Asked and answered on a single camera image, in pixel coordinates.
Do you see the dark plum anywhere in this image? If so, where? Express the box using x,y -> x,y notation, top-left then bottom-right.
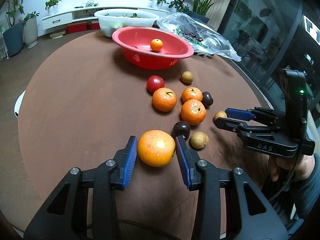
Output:
201,91 -> 214,108
171,121 -> 190,141

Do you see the red plastic colander bowl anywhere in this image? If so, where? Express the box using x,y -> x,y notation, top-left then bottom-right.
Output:
112,27 -> 194,70

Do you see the white plastic basin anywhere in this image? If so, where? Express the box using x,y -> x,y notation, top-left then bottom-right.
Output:
94,8 -> 159,37

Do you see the white TV cabinet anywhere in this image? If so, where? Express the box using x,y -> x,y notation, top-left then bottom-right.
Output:
42,6 -> 169,30

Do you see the small orange in bowl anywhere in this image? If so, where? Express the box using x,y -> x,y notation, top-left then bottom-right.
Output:
150,38 -> 163,52

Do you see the large orange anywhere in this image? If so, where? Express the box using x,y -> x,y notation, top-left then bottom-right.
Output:
137,129 -> 176,167

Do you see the red tomato on table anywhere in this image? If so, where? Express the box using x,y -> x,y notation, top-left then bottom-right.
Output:
146,75 -> 165,93

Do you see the small potted plant on cabinet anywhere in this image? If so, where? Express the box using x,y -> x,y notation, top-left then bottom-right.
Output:
45,0 -> 61,16

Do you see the clear plastic bag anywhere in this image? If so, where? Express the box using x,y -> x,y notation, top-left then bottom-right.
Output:
157,12 -> 241,62

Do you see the mandarin with stem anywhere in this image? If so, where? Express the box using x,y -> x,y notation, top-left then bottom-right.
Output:
152,87 -> 177,112

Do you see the person's right hand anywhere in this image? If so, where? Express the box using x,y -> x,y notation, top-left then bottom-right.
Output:
268,155 -> 315,181

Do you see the blue potted plant left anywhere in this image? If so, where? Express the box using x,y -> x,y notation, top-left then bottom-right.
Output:
3,0 -> 24,57

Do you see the brown longan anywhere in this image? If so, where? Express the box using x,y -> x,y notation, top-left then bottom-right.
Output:
213,111 -> 227,122
190,132 -> 209,150
180,71 -> 194,84

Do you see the red box under cabinet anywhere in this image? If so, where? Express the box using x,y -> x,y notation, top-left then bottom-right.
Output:
67,22 -> 87,34

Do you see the bushy plant white pot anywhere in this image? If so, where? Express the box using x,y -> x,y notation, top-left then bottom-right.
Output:
166,0 -> 190,14

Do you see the white potted plant left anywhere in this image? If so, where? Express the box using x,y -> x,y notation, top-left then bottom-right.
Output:
22,11 -> 40,49

